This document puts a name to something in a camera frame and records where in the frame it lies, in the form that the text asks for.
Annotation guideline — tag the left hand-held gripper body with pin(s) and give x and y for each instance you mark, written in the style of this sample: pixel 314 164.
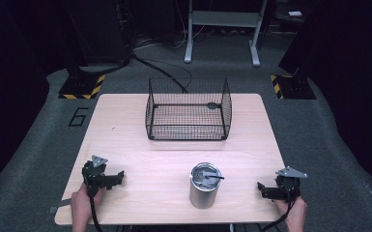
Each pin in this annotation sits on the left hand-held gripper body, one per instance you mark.
pixel 92 174

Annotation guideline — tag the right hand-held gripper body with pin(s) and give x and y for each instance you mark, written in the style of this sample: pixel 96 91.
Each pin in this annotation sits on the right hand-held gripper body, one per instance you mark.
pixel 289 187

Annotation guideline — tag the person's right hand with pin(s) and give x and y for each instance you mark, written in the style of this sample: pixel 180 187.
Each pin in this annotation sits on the person's right hand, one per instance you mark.
pixel 294 211

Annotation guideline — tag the stainless steel cup with lid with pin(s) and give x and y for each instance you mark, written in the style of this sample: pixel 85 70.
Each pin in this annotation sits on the stainless steel cup with lid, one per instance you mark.
pixel 203 193

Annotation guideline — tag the dark curtain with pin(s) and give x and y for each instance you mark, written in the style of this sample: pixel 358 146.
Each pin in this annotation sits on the dark curtain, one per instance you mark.
pixel 9 80
pixel 348 64

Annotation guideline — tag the black hazard-striped stand base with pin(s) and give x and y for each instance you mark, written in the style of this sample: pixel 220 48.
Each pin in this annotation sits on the black hazard-striped stand base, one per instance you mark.
pixel 294 87
pixel 82 85

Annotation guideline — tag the white metal stand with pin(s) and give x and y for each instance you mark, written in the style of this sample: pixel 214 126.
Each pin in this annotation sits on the white metal stand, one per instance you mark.
pixel 223 18

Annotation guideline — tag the black cabinet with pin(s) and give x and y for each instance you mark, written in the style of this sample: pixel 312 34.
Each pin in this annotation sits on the black cabinet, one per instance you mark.
pixel 98 30

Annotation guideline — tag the person's left hand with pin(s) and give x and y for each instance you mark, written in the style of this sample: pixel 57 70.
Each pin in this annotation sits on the person's left hand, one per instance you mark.
pixel 81 206

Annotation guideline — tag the small white box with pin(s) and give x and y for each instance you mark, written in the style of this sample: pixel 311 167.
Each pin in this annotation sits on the small white box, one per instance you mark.
pixel 295 14

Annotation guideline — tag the grey tape strip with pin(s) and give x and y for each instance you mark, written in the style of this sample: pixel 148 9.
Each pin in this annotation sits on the grey tape strip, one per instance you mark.
pixel 61 205

